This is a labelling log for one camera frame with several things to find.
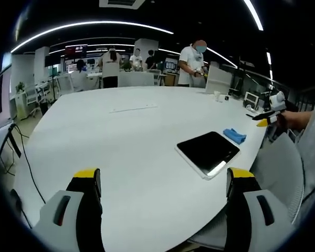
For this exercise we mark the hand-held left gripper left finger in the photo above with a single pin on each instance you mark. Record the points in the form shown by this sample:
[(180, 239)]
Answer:
[(68, 210)]

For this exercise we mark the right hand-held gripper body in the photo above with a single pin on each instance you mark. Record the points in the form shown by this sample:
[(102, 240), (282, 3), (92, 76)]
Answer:
[(277, 103)]

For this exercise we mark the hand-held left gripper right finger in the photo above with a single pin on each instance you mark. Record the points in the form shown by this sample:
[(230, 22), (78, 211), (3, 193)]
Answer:
[(254, 210)]

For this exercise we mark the blue cleaning cloth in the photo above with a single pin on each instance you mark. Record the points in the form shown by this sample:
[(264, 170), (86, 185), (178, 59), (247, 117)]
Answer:
[(235, 135)]

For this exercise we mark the white-framed mirror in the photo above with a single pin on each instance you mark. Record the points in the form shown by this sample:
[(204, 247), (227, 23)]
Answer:
[(208, 155)]

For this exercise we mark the person's right hand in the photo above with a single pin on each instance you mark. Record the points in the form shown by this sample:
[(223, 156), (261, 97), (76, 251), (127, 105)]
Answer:
[(291, 119)]

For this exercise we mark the white appliance box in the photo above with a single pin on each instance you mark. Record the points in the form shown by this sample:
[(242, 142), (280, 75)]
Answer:
[(251, 98)]

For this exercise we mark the small black and white box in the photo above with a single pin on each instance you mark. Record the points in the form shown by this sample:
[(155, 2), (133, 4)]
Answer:
[(226, 99)]

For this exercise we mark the black tripod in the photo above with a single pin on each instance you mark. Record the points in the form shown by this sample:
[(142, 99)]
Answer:
[(240, 78)]

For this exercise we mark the white cup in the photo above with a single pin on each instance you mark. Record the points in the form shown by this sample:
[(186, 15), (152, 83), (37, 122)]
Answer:
[(216, 95)]

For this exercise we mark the white desk partition panel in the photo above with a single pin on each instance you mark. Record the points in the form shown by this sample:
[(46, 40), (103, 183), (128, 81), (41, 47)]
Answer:
[(218, 80)]

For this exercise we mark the person's grey shirt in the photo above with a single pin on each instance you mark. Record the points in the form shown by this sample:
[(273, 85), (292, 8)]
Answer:
[(313, 168)]

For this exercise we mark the black stand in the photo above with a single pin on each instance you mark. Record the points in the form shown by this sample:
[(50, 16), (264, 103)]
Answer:
[(11, 141)]

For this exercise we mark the white office chair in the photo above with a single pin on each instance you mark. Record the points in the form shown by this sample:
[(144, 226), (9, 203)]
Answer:
[(31, 98)]

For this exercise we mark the potted green plant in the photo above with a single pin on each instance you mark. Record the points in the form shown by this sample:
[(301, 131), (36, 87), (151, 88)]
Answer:
[(20, 86)]

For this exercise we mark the ceiling air vent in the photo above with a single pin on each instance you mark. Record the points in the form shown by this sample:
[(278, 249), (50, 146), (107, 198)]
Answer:
[(120, 3)]

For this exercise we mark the wall display screen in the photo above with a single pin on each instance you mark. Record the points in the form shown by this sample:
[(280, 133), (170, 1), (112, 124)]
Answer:
[(76, 51)]

